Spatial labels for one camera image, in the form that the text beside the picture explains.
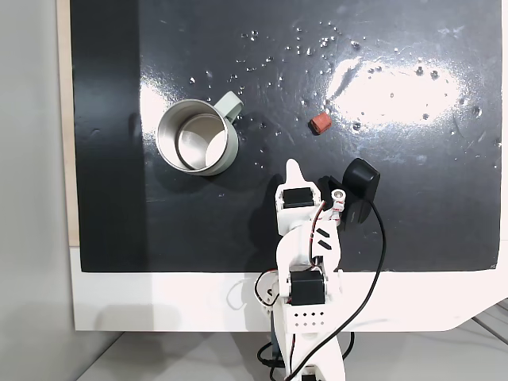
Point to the pale green steel mug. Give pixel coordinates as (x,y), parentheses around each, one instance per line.
(320,123)

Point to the red-brown cube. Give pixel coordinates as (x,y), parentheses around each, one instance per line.
(320,123)

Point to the black table mat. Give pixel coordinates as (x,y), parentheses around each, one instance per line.
(278,79)

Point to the black oval camera box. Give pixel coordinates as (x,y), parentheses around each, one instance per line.
(360,178)

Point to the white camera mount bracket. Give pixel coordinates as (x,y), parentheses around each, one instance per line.
(337,203)

